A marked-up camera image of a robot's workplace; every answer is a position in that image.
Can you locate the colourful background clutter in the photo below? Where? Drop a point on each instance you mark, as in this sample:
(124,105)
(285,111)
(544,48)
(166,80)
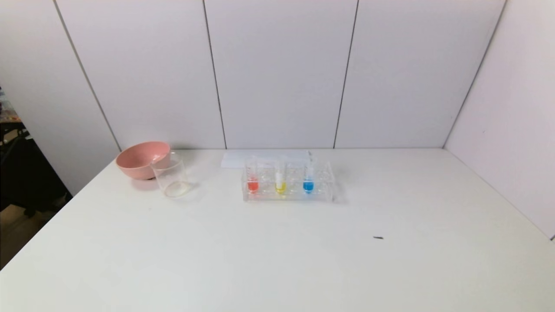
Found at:
(6,112)

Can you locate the test tube with red pigment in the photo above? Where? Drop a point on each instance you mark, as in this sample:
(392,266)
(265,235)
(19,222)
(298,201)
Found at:
(252,185)

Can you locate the test tube with yellow pigment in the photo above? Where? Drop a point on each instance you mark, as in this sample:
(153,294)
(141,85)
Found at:
(280,186)

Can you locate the white paper sheet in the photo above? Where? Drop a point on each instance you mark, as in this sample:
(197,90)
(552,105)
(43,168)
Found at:
(234,159)

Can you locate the clear plastic test tube rack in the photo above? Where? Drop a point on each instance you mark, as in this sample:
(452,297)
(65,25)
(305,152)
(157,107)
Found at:
(323,188)

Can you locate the test tube with blue pigment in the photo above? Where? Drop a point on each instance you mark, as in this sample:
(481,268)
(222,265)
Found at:
(308,186)

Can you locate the clear glass beaker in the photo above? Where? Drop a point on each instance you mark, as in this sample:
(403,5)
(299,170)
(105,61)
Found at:
(173,180)

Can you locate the black background furniture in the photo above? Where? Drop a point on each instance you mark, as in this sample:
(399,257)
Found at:
(24,173)

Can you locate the pink bowl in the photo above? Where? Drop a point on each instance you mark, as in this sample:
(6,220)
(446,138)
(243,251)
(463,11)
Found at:
(138,162)

